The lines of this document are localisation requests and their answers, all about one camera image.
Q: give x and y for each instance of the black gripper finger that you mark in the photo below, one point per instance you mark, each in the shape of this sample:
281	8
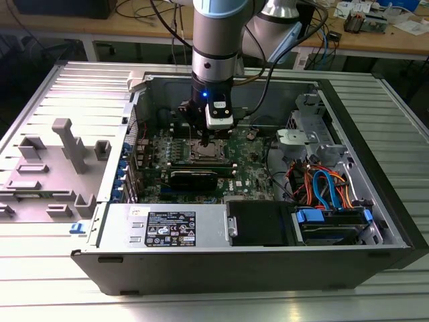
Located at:
221	134
187	112

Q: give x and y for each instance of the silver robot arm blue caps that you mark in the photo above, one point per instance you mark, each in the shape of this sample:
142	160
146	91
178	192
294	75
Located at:
214	40

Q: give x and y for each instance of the blue expansion slot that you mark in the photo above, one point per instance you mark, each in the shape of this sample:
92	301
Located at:
165	192

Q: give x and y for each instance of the round coin battery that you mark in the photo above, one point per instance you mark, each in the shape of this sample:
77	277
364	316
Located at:
251	135

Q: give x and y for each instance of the green motherboard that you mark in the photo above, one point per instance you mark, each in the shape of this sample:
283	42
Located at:
248	174

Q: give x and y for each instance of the black graphics card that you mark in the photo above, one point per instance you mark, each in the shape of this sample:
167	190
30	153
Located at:
192	181

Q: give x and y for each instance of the blue card retention clip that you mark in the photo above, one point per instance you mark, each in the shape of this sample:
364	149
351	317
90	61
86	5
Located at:
120	181
123	167
126	149
117	195

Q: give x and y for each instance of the hard disk in blue carrier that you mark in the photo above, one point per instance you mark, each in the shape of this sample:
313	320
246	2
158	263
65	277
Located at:
310	215

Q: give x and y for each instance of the black upright tower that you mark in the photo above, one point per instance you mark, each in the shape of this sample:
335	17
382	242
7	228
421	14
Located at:
306	13

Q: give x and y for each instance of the silver power supply with label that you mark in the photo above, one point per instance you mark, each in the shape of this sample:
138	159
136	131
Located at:
114	228

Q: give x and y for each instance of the black PC case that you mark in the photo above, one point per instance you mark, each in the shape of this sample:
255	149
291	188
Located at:
201	271

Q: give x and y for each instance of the small black box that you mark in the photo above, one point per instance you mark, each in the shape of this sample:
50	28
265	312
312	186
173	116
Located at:
334	36

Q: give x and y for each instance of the black equipment box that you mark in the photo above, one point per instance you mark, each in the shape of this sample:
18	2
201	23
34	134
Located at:
67	8

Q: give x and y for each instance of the grey parts rack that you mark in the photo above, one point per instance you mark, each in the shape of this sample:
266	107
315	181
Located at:
50	181

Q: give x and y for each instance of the small blue plastic clip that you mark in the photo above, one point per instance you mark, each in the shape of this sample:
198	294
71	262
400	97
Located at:
76	228

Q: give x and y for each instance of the dark office chair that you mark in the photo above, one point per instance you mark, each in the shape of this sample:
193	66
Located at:
33	60

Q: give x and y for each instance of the white printed booklet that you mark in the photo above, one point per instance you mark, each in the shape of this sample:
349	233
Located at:
342	9

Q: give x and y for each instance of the finned metal heatsink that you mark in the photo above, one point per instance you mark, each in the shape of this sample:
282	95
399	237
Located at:
354	21

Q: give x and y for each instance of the wooden desk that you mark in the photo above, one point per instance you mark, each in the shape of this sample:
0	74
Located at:
368	43

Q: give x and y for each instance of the clear plastic bag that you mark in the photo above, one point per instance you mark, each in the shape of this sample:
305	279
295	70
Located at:
399	10

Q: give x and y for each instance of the white paper sheet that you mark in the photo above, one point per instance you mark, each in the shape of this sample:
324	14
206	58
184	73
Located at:
410	27

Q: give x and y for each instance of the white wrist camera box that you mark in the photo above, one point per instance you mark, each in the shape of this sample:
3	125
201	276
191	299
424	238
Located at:
219	119

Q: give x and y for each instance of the silver disk bay bracket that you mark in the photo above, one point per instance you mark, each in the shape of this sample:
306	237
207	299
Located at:
295	137

